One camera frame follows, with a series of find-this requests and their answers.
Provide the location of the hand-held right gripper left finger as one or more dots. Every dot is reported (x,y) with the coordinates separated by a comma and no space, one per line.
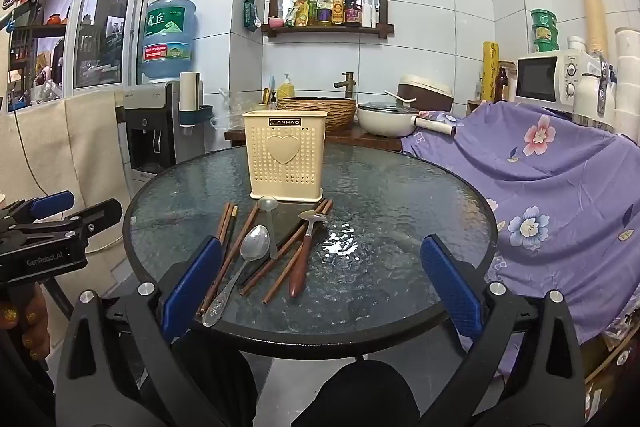
(192,289)

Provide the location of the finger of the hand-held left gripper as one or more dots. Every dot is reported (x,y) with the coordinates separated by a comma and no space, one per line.
(50,204)
(100,214)

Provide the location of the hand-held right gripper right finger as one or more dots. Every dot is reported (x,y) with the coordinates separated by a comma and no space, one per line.
(450,289)

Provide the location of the metal spoon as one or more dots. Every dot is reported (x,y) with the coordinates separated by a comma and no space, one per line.
(255,241)

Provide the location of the translucent plastic spoon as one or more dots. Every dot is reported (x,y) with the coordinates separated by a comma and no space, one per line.
(267,203)

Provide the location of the cream perforated utensil holder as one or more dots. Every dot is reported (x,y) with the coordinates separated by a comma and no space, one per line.
(285,157)

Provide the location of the person's left hand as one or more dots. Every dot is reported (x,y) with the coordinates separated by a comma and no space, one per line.
(35,327)

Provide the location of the beige cloth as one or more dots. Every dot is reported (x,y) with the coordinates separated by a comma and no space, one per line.
(60,147)

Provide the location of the round glass table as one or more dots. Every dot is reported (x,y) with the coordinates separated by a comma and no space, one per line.
(390,217)

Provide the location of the person's left leg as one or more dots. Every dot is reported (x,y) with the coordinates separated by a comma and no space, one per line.
(215,382)

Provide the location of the person's leg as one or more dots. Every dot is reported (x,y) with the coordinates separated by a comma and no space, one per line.
(215,382)
(367,397)

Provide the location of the grey water dispenser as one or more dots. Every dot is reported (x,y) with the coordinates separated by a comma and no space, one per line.
(147,132)

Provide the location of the person's right leg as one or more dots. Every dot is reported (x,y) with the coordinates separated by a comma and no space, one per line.
(367,397)

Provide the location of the teal cup holder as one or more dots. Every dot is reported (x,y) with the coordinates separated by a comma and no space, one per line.
(197,116)

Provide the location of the purple floral cloth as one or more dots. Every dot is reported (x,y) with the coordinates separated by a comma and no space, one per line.
(550,187)

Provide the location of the white paper cup stack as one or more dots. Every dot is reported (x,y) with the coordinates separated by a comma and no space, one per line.
(190,89)

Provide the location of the white pan with glass lid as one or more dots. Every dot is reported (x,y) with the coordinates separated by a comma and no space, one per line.
(385,119)

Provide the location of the aluminium sliding window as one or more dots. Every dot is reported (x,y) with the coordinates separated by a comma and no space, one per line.
(75,22)

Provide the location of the brown and white rice cooker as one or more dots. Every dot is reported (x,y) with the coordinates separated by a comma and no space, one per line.
(425,89)

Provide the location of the brown glass bottle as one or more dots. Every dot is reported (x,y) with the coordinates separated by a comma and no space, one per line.
(501,87)

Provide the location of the woven basin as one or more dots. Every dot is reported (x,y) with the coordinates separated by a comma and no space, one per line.
(330,112)

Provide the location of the yellow roll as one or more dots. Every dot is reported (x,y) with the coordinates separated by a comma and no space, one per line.
(491,72)

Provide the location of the yellow soap bottle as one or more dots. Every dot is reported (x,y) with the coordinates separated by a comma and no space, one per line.
(286,88)

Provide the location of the white microwave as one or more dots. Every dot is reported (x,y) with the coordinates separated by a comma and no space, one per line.
(540,79)

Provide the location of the brass faucet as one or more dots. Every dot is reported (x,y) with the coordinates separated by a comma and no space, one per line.
(346,81)

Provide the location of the white thermos kettle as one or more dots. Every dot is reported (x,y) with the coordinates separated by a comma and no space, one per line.
(592,97)

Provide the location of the green hanging packet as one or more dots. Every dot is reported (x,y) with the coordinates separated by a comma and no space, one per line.
(248,13)

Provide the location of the pink bowl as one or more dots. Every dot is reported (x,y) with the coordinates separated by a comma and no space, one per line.
(275,23)

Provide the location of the stack of white cups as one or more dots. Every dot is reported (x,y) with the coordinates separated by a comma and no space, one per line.
(629,82)

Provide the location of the stack of green cups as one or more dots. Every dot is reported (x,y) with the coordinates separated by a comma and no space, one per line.
(544,31)

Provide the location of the white jar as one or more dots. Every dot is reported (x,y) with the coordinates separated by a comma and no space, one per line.
(576,44)

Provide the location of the white squeeze bottle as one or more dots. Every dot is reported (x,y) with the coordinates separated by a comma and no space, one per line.
(374,15)
(367,13)

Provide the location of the yellow seasoning packet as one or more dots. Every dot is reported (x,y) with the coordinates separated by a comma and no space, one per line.
(301,13)

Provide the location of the green glass bottle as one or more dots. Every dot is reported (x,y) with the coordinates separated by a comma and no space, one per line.
(312,11)

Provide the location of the dark soy sauce bottle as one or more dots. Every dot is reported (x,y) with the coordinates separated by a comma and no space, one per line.
(353,7)

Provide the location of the amber sauce bottle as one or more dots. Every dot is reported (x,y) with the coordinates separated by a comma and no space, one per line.
(338,9)

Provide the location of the purple label bottle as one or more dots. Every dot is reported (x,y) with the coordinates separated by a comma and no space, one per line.
(325,9)

